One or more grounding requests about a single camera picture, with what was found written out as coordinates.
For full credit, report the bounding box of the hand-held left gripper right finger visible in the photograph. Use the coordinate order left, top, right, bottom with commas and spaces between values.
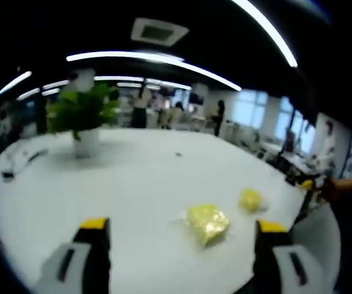
251, 219, 327, 294

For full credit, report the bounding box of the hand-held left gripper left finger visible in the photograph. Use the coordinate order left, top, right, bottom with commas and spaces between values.
36, 216, 113, 294

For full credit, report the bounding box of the small yellow silicone block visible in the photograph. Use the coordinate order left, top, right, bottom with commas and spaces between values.
239, 188, 263, 213

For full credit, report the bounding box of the large yellow silicone block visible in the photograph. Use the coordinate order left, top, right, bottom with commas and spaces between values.
186, 203, 231, 247

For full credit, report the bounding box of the person's right hand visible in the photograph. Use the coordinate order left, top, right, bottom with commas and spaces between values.
316, 173, 352, 205

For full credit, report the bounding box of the cluttered background desk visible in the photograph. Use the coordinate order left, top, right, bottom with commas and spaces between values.
278, 146, 323, 186

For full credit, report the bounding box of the white plant pot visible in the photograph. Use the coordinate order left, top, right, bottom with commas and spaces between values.
72, 128, 101, 159

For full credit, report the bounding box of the green leafy plant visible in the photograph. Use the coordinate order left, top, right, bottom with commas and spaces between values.
45, 81, 122, 141

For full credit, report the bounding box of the long ceiling light strip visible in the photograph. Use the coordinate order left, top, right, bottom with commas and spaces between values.
66, 50, 242, 92
232, 0, 299, 68

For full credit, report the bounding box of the short ceiling light strip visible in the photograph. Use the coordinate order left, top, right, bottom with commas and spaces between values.
0, 70, 33, 95

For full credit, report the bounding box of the white ceiling air vent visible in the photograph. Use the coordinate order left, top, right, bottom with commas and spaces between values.
130, 17, 190, 48

